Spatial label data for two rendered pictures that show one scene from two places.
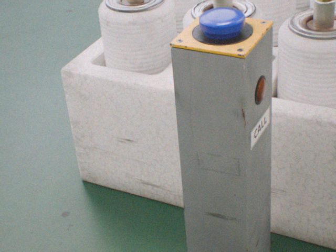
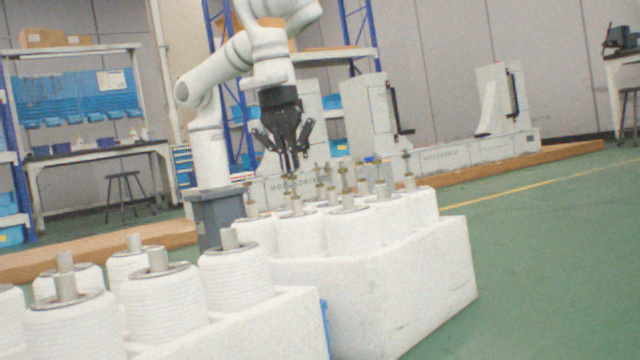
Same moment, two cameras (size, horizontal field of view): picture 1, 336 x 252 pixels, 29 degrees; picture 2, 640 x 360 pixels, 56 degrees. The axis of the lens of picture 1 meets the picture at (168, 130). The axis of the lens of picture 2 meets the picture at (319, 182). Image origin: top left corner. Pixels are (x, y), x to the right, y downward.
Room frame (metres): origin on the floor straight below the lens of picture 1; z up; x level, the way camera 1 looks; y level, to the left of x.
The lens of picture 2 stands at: (2.04, 0.00, 0.36)
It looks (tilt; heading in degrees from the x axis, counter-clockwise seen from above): 3 degrees down; 187
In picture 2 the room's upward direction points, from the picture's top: 9 degrees counter-clockwise
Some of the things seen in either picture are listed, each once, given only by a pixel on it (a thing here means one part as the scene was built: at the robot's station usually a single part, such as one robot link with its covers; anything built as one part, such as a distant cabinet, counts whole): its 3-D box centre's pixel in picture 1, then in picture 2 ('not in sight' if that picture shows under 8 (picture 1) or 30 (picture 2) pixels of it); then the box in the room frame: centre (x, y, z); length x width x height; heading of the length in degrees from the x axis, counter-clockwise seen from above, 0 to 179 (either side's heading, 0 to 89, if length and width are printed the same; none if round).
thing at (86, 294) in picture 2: not in sight; (68, 299); (1.44, -0.37, 0.25); 0.08 x 0.08 x 0.01
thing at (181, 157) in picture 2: not in sight; (188, 174); (-4.59, -2.32, 0.34); 0.59 x 0.47 x 0.69; 38
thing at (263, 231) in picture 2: not in sight; (261, 263); (0.86, -0.30, 0.16); 0.10 x 0.10 x 0.18
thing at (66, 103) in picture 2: not in sight; (91, 133); (-4.06, -3.11, 0.94); 1.40 x 0.70 x 1.88; 128
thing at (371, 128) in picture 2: not in sight; (436, 119); (-2.45, 0.36, 0.45); 1.51 x 0.57 x 0.74; 128
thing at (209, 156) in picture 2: not in sight; (210, 161); (0.40, -0.51, 0.39); 0.09 x 0.09 x 0.17; 38
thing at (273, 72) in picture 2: not in sight; (270, 71); (0.94, -0.20, 0.52); 0.11 x 0.09 x 0.06; 170
